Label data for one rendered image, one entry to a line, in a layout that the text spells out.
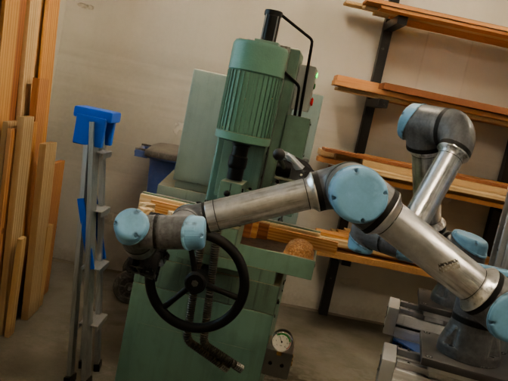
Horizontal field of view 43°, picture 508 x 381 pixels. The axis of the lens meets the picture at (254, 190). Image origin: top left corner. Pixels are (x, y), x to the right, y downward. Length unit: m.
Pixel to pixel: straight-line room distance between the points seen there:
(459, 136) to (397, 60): 2.59
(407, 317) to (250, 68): 0.92
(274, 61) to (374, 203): 0.76
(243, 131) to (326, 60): 2.45
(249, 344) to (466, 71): 3.01
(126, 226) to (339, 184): 0.45
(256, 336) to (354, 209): 0.75
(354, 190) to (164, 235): 0.41
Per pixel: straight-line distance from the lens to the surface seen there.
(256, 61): 1.95
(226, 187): 2.00
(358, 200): 1.34
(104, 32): 4.42
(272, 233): 2.04
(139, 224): 1.37
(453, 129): 1.89
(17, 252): 3.18
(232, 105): 1.97
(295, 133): 2.19
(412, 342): 2.14
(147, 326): 2.03
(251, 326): 1.96
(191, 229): 1.38
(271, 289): 1.92
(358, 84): 4.00
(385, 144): 4.42
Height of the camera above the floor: 1.31
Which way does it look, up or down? 7 degrees down
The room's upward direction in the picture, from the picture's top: 12 degrees clockwise
